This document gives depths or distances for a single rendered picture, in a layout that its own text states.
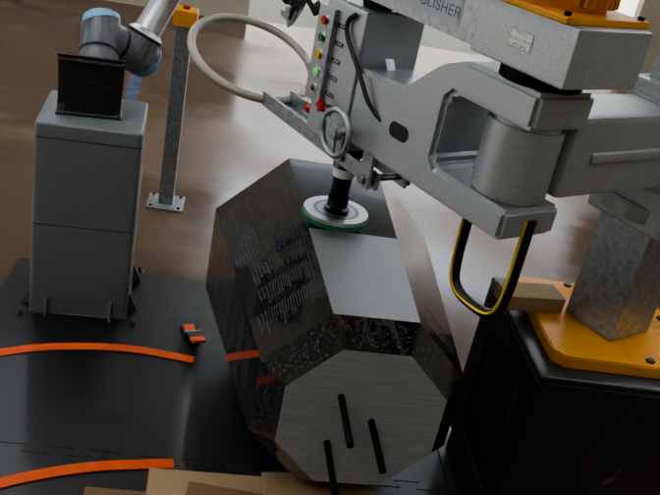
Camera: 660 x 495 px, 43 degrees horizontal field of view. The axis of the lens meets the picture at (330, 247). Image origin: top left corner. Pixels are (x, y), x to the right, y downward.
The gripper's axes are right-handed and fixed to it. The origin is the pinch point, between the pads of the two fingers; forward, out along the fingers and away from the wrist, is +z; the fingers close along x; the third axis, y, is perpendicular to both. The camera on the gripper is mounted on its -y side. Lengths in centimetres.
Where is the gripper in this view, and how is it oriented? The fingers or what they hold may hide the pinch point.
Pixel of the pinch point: (290, 25)
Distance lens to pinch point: 331.8
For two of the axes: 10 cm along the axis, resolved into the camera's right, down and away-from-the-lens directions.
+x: -4.8, 4.9, -7.3
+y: -7.9, -6.0, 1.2
